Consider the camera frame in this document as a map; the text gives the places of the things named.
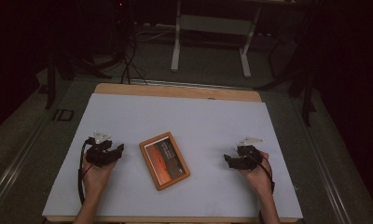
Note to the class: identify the black floor bracket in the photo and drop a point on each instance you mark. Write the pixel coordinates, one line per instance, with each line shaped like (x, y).
(63, 115)

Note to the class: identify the person's right hand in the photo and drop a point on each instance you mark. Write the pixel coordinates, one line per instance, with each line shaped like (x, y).
(259, 180)

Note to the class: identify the person's left hand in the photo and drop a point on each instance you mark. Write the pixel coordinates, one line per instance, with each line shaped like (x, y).
(96, 179)

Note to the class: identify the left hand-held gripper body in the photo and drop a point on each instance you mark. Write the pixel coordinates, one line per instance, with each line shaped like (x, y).
(99, 154)

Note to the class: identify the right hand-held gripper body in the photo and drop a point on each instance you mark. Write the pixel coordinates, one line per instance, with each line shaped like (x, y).
(250, 157)

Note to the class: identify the white metal desk frame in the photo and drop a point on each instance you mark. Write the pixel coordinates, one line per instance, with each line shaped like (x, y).
(212, 25)

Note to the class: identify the black stand with legs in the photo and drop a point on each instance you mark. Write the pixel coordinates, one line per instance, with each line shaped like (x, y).
(69, 67)

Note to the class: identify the black tripod stand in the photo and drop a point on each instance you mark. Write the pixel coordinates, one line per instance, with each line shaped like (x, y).
(299, 77)

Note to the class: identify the wooden picture frame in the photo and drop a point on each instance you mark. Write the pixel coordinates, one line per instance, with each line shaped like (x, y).
(164, 161)

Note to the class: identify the metal floor rail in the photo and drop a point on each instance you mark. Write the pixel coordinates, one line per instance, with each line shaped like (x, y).
(324, 161)
(16, 165)

